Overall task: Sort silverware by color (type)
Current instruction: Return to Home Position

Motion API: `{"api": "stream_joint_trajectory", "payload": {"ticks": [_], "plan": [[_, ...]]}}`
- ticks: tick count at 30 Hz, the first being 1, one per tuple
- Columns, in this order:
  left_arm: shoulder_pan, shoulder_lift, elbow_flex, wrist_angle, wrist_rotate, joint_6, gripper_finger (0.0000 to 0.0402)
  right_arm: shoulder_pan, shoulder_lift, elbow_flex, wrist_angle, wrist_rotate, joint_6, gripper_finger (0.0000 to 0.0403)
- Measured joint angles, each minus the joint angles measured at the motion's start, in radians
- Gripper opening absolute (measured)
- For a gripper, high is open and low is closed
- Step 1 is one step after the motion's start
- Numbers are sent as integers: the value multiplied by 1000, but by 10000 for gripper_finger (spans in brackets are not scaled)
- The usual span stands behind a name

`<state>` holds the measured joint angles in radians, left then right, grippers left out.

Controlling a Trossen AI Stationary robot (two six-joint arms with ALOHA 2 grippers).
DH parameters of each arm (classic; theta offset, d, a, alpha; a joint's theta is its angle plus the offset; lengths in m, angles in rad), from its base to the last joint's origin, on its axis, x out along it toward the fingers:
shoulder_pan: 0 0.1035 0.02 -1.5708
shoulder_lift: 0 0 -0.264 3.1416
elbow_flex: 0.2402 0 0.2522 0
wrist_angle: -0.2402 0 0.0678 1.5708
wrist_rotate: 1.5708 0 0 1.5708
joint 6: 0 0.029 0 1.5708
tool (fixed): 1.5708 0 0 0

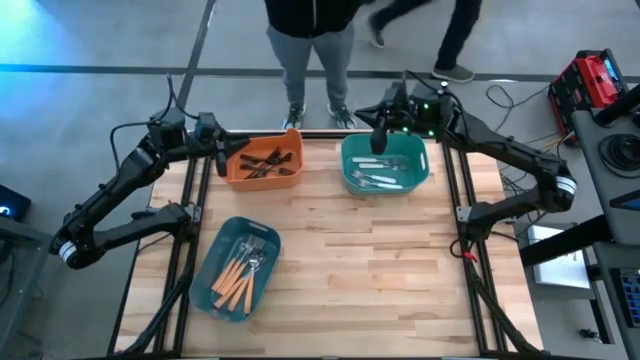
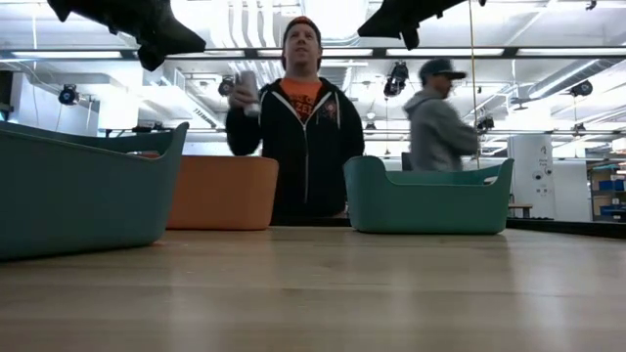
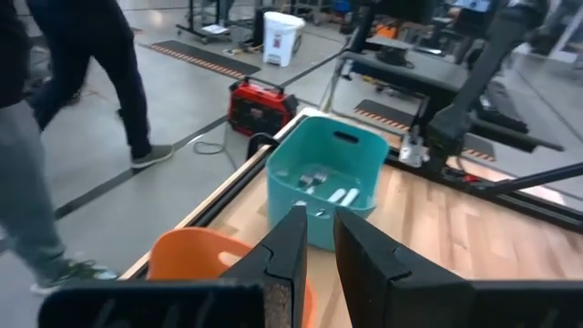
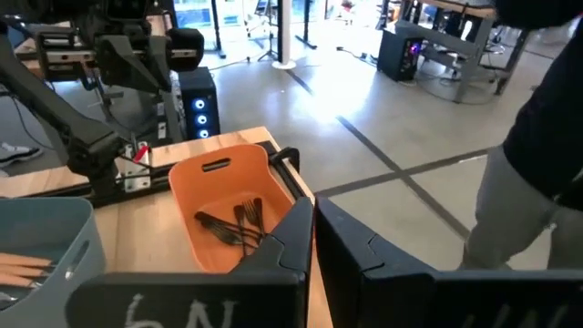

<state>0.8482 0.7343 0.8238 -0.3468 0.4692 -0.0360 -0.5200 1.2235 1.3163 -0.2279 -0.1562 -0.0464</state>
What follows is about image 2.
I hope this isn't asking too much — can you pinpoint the black table frame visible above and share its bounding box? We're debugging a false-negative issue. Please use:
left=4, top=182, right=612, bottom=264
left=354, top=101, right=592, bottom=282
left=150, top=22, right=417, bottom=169
left=268, top=214, right=626, bottom=240

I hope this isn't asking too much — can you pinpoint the metal storage shelf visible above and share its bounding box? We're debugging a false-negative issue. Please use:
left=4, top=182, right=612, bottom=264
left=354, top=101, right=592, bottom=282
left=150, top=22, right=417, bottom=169
left=588, top=163, right=626, bottom=222

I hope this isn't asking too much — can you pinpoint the white pipe bundle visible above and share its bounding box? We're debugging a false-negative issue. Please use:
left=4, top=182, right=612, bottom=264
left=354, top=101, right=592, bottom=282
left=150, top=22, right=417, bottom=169
left=214, top=0, right=294, bottom=89

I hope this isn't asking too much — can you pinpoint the thin vertical cable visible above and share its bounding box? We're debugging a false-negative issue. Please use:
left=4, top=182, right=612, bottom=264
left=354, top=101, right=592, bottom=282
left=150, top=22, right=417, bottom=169
left=468, top=0, right=479, bottom=171

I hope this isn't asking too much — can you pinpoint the dark teal plastic bin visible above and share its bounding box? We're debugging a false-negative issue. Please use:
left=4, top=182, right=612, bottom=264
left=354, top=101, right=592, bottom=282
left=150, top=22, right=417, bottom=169
left=0, top=120, right=191, bottom=260

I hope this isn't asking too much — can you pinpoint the orange plastic bin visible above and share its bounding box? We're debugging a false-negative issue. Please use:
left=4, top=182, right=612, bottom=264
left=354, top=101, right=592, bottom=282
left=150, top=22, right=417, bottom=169
left=141, top=151, right=280, bottom=232

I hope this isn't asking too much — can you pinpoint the green plastic bin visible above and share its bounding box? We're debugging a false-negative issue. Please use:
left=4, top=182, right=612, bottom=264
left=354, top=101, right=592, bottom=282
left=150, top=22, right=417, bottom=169
left=343, top=154, right=514, bottom=235

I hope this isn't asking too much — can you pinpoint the black beam with light strips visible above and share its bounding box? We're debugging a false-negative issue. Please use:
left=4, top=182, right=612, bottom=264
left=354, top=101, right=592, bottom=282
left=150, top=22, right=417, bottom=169
left=0, top=46, right=626, bottom=62

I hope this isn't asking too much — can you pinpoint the black metal station frame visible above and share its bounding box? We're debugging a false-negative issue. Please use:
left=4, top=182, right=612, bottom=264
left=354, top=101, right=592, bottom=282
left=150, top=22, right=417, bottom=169
left=97, top=124, right=626, bottom=162

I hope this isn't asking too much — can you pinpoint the white square column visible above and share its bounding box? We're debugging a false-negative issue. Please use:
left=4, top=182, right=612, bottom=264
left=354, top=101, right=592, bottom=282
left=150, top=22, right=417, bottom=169
left=507, top=134, right=557, bottom=221

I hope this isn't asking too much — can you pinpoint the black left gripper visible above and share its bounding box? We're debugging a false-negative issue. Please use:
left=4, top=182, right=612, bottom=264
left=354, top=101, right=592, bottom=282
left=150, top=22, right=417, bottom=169
left=46, top=0, right=206, bottom=72

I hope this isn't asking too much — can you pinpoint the person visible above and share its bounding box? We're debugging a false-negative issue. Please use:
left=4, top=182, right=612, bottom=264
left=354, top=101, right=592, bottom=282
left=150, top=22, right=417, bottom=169
left=401, top=57, right=481, bottom=173
left=224, top=15, right=366, bottom=219

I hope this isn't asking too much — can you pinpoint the wooden bench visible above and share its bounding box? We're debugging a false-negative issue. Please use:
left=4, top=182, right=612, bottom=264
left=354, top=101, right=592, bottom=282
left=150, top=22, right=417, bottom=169
left=508, top=202, right=534, bottom=220

